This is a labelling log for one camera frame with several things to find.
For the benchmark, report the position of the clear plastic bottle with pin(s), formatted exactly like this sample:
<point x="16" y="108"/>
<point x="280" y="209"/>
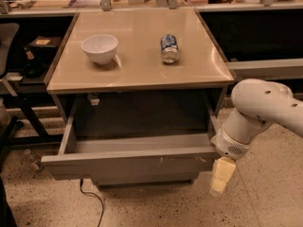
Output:
<point x="34" y="159"/>

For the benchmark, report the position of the grey bottom drawer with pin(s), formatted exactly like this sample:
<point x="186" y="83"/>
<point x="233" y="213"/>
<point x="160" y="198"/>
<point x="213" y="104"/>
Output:
<point x="122" y="181"/>

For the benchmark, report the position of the blue soda can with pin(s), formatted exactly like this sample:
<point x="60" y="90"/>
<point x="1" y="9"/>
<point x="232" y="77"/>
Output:
<point x="169" y="49"/>

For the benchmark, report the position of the white ceramic bowl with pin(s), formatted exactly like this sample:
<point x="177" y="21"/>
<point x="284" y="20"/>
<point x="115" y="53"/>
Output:
<point x="101" y="48"/>

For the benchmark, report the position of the grey top drawer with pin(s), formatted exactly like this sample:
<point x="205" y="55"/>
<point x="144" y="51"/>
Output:
<point x="134" y="134"/>

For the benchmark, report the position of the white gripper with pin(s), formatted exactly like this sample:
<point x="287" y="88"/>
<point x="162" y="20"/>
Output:
<point x="227" y="145"/>

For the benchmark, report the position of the black box with label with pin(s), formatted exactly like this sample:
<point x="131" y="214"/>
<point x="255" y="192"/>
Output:
<point x="45" y="43"/>

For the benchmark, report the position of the grey drawer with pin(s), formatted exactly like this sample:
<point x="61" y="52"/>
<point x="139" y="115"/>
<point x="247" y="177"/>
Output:
<point x="122" y="181"/>
<point x="134" y="134"/>

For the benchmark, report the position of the grey drawer cabinet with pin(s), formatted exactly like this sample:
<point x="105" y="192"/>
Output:
<point x="137" y="66"/>

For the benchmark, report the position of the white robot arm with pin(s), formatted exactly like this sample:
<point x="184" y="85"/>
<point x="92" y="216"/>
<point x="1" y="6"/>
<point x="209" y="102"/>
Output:
<point x="257" y="105"/>

